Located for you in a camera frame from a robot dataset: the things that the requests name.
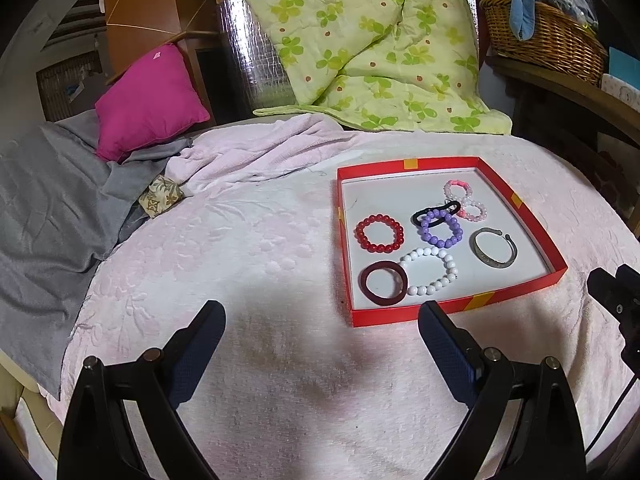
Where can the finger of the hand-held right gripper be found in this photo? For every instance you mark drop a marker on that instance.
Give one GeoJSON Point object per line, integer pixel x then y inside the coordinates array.
{"type": "Point", "coordinates": [602, 290]}
{"type": "Point", "coordinates": [631, 282]}

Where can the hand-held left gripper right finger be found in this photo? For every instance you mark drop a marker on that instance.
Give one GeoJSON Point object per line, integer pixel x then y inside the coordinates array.
{"type": "Point", "coordinates": [445, 355]}

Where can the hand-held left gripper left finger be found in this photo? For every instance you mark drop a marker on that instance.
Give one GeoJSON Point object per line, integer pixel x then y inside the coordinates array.
{"type": "Point", "coordinates": [200, 360]}

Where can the red shallow cardboard box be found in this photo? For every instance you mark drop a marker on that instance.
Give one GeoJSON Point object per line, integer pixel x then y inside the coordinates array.
{"type": "Point", "coordinates": [400, 316]}

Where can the dark red bangle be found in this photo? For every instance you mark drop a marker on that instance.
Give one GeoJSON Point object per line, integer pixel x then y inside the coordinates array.
{"type": "Point", "coordinates": [367, 290]}

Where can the silver bangle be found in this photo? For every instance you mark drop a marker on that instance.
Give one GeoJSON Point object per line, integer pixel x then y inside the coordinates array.
{"type": "Point", "coordinates": [480, 255]}

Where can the pale pink blanket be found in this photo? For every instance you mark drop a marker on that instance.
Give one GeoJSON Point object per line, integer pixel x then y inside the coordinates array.
{"type": "Point", "coordinates": [250, 260]}

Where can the beige patterned pouch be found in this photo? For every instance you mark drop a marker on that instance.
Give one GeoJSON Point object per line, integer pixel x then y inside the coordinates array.
{"type": "Point", "coordinates": [159, 197]}

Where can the wooden shelf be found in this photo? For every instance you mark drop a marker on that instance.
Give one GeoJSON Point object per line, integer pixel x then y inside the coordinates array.
{"type": "Point", "coordinates": [575, 105]}

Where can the grey cloth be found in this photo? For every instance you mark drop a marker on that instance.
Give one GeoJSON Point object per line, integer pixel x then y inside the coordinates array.
{"type": "Point", "coordinates": [45, 235]}

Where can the teal box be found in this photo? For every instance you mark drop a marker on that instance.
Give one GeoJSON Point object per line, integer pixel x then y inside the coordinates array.
{"type": "Point", "coordinates": [625, 62]}

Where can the wicker basket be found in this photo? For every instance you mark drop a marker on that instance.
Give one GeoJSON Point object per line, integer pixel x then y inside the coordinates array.
{"type": "Point", "coordinates": [555, 45]}

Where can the magenta pillow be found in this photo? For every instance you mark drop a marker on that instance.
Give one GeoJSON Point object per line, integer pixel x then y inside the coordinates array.
{"type": "Point", "coordinates": [150, 105]}

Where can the blue cloth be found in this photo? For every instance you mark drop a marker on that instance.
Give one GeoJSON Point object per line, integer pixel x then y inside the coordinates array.
{"type": "Point", "coordinates": [525, 5]}

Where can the woven storage drawer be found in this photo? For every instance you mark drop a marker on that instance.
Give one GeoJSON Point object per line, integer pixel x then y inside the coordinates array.
{"type": "Point", "coordinates": [65, 90]}

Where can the silver foil mat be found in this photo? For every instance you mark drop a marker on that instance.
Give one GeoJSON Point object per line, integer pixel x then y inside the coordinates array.
{"type": "Point", "coordinates": [255, 60]}

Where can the green floral quilt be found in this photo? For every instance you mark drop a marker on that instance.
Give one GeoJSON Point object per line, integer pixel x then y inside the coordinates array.
{"type": "Point", "coordinates": [360, 35]}

